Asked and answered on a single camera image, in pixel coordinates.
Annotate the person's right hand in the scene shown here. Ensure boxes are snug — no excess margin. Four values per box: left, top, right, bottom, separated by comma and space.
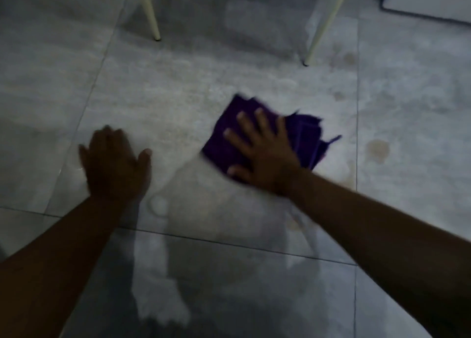
223, 108, 303, 198

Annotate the person's left hand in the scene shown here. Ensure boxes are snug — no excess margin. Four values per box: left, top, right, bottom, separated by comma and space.
78, 125, 152, 204

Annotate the purple cleaning cloth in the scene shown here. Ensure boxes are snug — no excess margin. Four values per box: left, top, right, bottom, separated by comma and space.
201, 94, 342, 183

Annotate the person's left forearm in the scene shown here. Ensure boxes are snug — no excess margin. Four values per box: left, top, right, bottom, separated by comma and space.
0, 195, 127, 338

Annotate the person's right forearm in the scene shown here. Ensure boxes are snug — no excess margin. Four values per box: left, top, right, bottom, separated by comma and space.
285, 168, 471, 338

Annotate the cream furniture leg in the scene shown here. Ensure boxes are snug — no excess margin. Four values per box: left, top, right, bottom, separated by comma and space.
302, 0, 354, 67
134, 0, 162, 42

